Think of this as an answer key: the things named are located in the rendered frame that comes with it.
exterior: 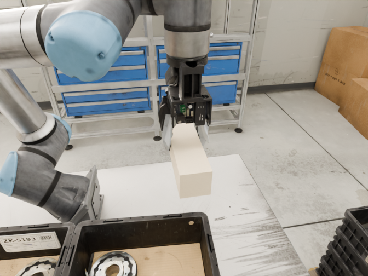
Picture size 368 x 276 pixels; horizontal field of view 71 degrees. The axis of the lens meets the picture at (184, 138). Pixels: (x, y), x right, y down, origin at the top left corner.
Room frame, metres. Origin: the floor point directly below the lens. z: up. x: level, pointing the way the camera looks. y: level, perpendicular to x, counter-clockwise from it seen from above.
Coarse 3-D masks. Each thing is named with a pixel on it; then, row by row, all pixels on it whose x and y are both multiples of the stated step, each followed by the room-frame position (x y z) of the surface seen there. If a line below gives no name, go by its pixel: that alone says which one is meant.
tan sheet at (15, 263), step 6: (24, 258) 0.35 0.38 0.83; (30, 258) 0.35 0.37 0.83; (36, 258) 0.35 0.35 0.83; (54, 258) 0.35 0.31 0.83; (0, 264) 0.34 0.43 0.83; (6, 264) 0.34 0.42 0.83; (12, 264) 0.34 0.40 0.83; (18, 264) 0.34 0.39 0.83; (24, 264) 0.34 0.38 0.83; (0, 270) 0.32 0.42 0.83; (6, 270) 0.32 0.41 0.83; (12, 270) 0.32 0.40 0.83; (18, 270) 0.32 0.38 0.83
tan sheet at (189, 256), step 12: (96, 252) 0.37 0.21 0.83; (132, 252) 0.37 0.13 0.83; (144, 252) 0.37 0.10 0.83; (156, 252) 0.37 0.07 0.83; (168, 252) 0.37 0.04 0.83; (180, 252) 0.37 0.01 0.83; (192, 252) 0.37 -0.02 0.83; (144, 264) 0.34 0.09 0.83; (156, 264) 0.34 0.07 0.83; (168, 264) 0.34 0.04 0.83; (180, 264) 0.34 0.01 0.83; (192, 264) 0.34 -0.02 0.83
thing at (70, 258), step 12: (144, 216) 0.39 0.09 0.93; (156, 216) 0.40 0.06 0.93; (168, 216) 0.40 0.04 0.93; (180, 216) 0.40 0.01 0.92; (192, 216) 0.39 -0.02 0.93; (204, 216) 0.39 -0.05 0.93; (204, 228) 0.36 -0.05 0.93; (72, 240) 0.33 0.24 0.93; (72, 252) 0.31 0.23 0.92; (72, 264) 0.28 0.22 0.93; (216, 264) 0.28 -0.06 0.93
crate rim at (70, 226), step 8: (40, 224) 0.37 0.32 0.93; (48, 224) 0.37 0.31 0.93; (56, 224) 0.37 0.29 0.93; (64, 224) 0.37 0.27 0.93; (72, 224) 0.37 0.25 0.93; (0, 232) 0.35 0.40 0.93; (8, 232) 0.35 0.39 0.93; (16, 232) 0.36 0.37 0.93; (72, 232) 0.35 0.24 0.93; (64, 240) 0.33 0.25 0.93; (64, 248) 0.32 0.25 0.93; (64, 256) 0.30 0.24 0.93; (56, 264) 0.28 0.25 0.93; (64, 264) 0.28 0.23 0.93; (56, 272) 0.26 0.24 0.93
